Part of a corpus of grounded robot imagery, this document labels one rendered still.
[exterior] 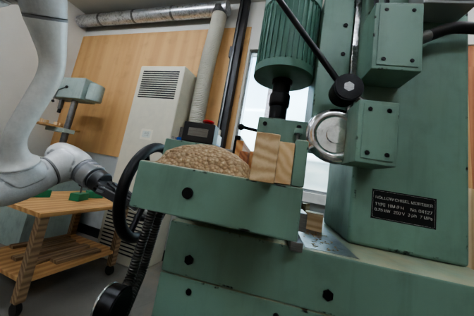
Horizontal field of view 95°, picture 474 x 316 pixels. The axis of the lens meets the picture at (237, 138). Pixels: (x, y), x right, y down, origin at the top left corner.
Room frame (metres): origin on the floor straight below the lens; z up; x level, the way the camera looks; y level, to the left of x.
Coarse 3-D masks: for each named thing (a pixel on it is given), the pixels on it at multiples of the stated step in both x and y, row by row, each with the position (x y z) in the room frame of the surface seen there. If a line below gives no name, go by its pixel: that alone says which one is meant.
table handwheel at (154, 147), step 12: (156, 144) 0.63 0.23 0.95; (144, 156) 0.58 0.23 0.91; (132, 168) 0.55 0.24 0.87; (120, 180) 0.54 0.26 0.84; (120, 192) 0.53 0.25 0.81; (120, 204) 0.54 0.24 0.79; (120, 216) 0.54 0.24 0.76; (120, 228) 0.56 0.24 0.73; (132, 228) 0.62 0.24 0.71; (132, 240) 0.61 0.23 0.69
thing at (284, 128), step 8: (264, 120) 0.58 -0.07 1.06; (272, 120) 0.58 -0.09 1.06; (280, 120) 0.58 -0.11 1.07; (288, 120) 0.57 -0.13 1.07; (264, 128) 0.58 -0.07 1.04; (272, 128) 0.58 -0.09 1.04; (280, 128) 0.58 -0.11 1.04; (288, 128) 0.57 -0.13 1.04; (304, 128) 0.56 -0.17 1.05; (288, 136) 0.57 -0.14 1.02; (304, 136) 0.56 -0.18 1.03
